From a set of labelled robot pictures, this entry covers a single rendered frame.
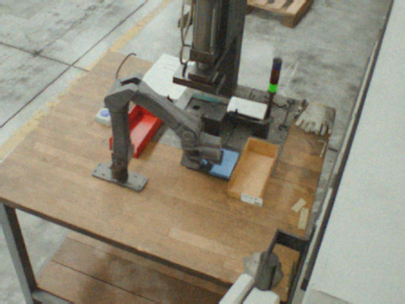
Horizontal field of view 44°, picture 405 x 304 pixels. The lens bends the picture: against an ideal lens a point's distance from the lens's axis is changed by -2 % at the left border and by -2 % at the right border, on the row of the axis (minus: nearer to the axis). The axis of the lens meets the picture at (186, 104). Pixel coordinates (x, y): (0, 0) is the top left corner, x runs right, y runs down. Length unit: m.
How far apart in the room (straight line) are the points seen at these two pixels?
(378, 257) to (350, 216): 0.07
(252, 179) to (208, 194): 0.18
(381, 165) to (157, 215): 1.02
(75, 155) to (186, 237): 0.56
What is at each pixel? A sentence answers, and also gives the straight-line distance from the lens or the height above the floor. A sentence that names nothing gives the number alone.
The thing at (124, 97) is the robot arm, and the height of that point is 1.32.
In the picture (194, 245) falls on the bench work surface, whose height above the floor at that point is 0.90.
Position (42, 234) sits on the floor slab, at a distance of 2.88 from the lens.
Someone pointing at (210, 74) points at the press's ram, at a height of 1.18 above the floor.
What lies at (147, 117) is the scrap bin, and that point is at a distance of 2.10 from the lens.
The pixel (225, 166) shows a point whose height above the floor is 0.92.
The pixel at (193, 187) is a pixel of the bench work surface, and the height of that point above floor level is 0.90.
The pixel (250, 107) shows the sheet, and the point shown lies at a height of 0.95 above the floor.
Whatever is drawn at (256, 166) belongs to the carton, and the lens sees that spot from 1.92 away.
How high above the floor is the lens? 2.26
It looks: 39 degrees down
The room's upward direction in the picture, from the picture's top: 3 degrees clockwise
